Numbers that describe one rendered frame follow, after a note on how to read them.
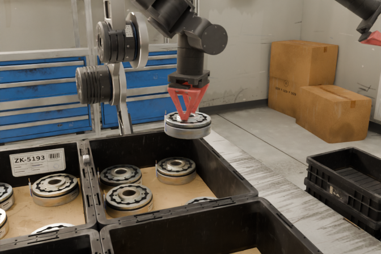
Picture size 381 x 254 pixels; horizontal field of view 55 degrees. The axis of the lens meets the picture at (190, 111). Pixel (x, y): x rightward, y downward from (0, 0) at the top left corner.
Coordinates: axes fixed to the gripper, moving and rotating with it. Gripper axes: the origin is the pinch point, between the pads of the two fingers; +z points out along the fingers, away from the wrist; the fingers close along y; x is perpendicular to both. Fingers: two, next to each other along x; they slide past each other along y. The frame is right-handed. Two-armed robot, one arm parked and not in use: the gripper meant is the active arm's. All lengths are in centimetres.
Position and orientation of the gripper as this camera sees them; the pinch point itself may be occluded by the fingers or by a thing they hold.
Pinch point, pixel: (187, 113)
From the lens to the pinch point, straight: 80.7
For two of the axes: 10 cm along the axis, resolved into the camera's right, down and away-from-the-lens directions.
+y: 3.1, -2.7, 9.1
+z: -0.5, 9.6, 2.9
